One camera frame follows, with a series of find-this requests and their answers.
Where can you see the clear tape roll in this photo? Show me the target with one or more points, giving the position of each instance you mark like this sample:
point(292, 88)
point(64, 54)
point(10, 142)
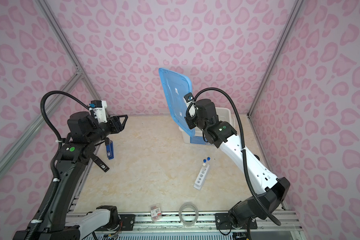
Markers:
point(188, 214)

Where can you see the blue bin lid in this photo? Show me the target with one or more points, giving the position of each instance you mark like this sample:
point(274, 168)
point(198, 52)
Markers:
point(176, 86)

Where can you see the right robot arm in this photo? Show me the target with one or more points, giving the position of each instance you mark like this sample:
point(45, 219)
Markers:
point(267, 190)

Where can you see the blue lighter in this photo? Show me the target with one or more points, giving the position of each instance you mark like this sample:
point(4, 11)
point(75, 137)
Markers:
point(109, 148)

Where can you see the small clear slide box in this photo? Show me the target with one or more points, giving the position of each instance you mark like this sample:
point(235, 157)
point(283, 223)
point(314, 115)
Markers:
point(156, 213)

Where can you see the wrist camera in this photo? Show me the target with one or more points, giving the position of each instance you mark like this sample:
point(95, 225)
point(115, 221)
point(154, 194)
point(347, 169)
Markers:
point(189, 98)
point(97, 109)

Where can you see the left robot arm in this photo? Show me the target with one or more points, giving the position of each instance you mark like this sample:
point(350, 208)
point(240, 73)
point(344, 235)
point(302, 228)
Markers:
point(68, 165)

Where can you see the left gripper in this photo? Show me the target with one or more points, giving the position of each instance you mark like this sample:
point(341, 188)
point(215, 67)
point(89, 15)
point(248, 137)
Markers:
point(119, 126)

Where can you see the white test tube rack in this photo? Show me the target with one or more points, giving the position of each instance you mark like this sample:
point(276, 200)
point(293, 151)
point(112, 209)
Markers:
point(202, 175)

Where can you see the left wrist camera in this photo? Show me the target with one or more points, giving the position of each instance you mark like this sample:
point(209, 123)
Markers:
point(97, 109)

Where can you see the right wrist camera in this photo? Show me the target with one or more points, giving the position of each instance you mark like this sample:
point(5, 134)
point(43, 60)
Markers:
point(189, 98)

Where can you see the white plastic storage bin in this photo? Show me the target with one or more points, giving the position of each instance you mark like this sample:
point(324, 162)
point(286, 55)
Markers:
point(224, 115)

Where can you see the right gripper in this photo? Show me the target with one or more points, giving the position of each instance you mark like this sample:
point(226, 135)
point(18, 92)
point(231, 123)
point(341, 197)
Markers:
point(190, 123)

